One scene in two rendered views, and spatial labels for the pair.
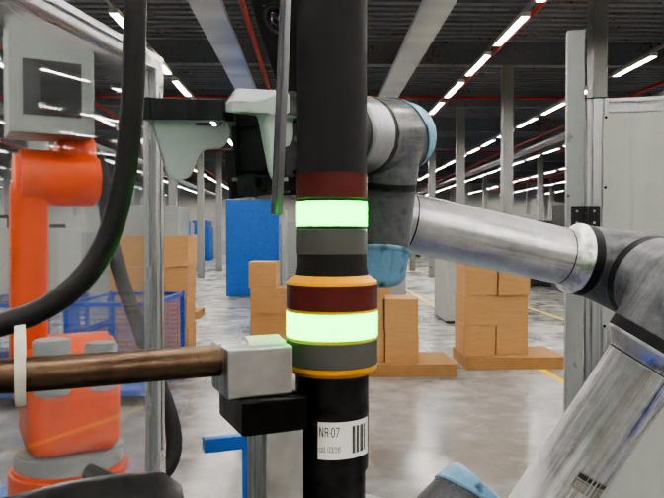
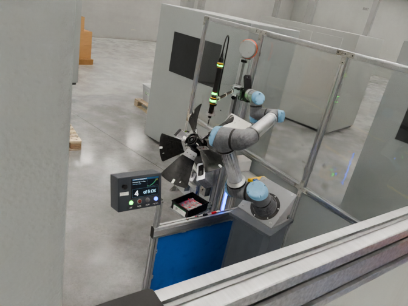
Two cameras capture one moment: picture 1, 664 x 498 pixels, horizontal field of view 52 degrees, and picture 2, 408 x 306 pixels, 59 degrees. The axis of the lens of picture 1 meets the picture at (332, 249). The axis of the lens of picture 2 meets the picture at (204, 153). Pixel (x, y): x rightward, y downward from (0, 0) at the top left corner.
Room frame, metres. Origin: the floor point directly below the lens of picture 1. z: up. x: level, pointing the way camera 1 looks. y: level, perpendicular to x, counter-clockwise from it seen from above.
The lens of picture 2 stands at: (1.92, -1.89, 2.17)
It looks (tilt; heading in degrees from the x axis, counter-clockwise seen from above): 22 degrees down; 130
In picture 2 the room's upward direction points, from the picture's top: 12 degrees clockwise
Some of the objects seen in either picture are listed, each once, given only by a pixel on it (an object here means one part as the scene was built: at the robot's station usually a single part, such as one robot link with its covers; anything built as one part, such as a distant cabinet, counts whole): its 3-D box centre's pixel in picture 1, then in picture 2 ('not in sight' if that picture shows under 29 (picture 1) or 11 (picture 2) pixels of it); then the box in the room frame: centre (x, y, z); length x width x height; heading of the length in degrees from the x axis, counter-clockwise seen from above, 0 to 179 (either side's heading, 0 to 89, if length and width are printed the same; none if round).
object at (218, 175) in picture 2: not in sight; (212, 202); (0.26, 0.36, 0.58); 0.09 x 0.05 x 1.15; 169
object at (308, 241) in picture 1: (331, 241); not in sight; (0.32, 0.00, 1.60); 0.03 x 0.03 x 0.01
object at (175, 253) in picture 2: not in sight; (200, 261); (0.66, -0.17, 0.45); 0.82 x 0.02 x 0.66; 79
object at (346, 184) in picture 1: (331, 187); not in sight; (0.32, 0.00, 1.62); 0.03 x 0.03 x 0.01
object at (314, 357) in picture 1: (331, 349); not in sight; (0.32, 0.00, 1.54); 0.04 x 0.04 x 0.01
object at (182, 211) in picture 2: not in sight; (189, 204); (0.48, -0.21, 0.85); 0.22 x 0.17 x 0.07; 93
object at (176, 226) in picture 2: not in sight; (210, 218); (0.66, -0.17, 0.82); 0.90 x 0.04 x 0.08; 79
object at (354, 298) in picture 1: (331, 294); not in sight; (0.32, 0.00, 1.57); 0.04 x 0.04 x 0.01
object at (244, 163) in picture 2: not in sight; (238, 163); (0.25, 0.61, 0.92); 0.17 x 0.16 x 0.11; 79
